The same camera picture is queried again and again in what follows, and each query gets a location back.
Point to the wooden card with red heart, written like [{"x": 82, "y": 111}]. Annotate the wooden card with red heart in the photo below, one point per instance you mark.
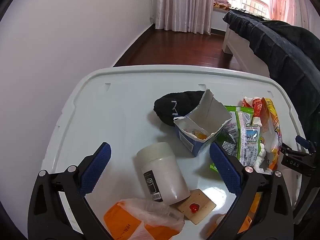
[{"x": 200, "y": 205}]

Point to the green snack packet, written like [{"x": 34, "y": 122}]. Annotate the green snack packet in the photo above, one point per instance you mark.
[{"x": 237, "y": 130}]

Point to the white plastic jar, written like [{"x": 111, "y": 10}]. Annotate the white plastic jar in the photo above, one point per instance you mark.
[{"x": 162, "y": 170}]

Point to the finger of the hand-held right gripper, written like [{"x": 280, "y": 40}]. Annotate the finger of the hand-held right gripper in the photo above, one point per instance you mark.
[
  {"x": 303, "y": 141},
  {"x": 297, "y": 163}
]

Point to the striped pink curtain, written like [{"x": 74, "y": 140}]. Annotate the striped pink curtain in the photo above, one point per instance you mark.
[{"x": 182, "y": 5}]

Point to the torn blue white carton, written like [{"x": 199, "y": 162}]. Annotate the torn blue white carton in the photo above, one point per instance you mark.
[{"x": 210, "y": 115}]

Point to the yellow orange snack bag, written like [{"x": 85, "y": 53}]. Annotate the yellow orange snack bag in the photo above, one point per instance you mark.
[{"x": 271, "y": 120}]

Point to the white bed frame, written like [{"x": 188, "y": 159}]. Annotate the white bed frame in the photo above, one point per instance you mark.
[{"x": 235, "y": 45}]

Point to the sheer pink curtain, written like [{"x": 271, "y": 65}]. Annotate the sheer pink curtain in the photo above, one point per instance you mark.
[{"x": 287, "y": 0}]

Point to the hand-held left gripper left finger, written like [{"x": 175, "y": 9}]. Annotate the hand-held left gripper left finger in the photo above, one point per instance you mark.
[{"x": 97, "y": 170}]

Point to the white plastic box lid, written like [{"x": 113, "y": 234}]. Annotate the white plastic box lid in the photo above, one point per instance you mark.
[{"x": 112, "y": 120}]

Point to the orange plastic bag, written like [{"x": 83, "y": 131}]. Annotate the orange plastic bag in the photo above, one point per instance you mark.
[{"x": 130, "y": 220}]

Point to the black sock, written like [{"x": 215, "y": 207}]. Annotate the black sock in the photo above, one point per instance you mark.
[{"x": 172, "y": 106}]

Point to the white tissue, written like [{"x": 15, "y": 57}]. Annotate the white tissue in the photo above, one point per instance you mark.
[{"x": 262, "y": 155}]

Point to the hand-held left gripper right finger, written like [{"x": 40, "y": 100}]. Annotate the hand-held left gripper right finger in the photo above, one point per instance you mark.
[{"x": 226, "y": 170}]

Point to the red white wrapper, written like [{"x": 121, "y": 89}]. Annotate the red white wrapper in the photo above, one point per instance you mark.
[{"x": 251, "y": 106}]

